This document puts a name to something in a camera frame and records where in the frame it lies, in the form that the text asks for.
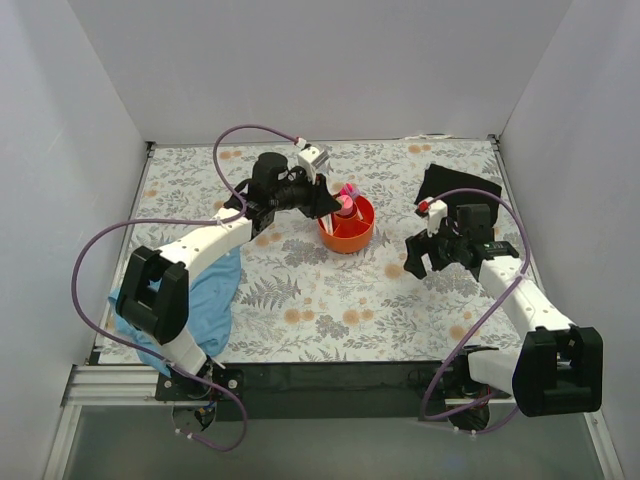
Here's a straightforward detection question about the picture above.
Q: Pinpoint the black folded cloth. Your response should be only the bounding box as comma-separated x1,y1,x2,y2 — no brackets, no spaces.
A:
414,164,502,227

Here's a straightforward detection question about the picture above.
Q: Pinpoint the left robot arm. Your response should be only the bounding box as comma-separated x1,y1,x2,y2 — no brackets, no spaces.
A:
115,145,341,400

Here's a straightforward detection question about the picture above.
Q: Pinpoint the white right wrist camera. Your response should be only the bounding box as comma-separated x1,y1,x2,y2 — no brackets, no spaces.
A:
416,197,448,237

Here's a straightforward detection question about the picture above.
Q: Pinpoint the orange round divided organizer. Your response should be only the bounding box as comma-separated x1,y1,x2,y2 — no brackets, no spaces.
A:
317,196,376,254

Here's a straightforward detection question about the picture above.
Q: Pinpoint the pink capped glue bottle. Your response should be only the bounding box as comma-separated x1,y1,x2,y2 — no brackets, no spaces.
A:
335,195,356,219

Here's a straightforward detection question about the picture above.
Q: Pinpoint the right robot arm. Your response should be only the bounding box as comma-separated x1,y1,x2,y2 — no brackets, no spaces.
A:
404,198,603,417

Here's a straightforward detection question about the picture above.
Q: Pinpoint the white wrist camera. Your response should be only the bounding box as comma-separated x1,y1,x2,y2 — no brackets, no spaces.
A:
416,197,448,237
297,144,329,184

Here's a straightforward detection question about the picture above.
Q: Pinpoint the light blue cloth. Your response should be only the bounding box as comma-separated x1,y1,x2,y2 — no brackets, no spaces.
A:
115,248,242,376

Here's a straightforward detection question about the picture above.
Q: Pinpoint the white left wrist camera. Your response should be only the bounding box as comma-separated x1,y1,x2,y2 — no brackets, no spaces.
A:
297,144,329,184

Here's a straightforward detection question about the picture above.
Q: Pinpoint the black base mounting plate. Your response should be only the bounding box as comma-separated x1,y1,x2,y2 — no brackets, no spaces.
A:
155,361,487,421

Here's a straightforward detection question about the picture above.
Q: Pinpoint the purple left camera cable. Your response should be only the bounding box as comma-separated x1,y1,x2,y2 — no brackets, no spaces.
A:
71,124,306,452

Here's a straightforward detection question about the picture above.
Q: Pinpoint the aluminium front rail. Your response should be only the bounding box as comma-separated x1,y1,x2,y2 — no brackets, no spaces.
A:
62,362,601,406

